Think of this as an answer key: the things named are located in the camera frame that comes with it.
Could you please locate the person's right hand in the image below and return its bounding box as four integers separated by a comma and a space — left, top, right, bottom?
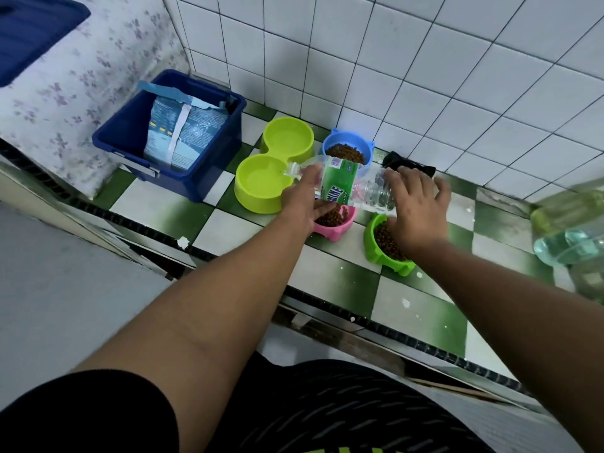
382, 166, 452, 258

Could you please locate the person's left hand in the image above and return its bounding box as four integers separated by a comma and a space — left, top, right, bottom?
281, 164, 338, 233

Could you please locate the clear green-label plastic bottle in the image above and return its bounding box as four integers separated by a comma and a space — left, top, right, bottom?
285, 155, 398, 216

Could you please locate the person's left forearm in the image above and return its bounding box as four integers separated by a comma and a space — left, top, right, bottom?
73, 212, 314, 453

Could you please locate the person's right forearm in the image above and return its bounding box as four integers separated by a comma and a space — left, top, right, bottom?
408, 238, 604, 453

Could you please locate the brown kibble in pink bowl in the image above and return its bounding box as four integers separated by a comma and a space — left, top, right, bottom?
315, 204, 350, 228

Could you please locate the pink pet bowl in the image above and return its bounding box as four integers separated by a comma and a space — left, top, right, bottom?
310, 204, 357, 243

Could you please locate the black cloth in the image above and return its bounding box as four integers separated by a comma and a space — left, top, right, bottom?
382, 151, 437, 179

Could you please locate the brown kibble in green bowl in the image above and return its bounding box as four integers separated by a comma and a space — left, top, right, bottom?
374, 221, 407, 262

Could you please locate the brown kibble in blue bowl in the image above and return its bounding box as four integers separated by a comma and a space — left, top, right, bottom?
325, 143, 367, 165

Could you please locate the blue pet bowl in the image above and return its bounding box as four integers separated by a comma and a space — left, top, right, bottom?
322, 128, 375, 178

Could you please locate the lime green double pet bowl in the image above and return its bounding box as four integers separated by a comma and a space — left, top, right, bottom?
234, 116, 315, 215

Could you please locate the metal sliding door track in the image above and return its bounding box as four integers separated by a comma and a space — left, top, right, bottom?
0, 138, 550, 413

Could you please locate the large clear water bottle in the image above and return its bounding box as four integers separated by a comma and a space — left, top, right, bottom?
530, 178, 604, 305

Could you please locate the blue pet food bag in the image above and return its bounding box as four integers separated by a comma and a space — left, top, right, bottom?
136, 80, 230, 173

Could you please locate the dark blue plastic bin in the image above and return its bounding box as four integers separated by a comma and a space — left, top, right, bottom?
92, 69, 247, 204

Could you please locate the white floral cover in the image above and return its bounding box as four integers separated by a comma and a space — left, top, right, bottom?
0, 0, 191, 200

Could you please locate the person's black sleeve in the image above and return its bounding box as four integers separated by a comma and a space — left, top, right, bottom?
0, 369, 180, 453

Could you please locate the dark blue plastic lid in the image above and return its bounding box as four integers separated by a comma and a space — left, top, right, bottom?
0, 0, 92, 88

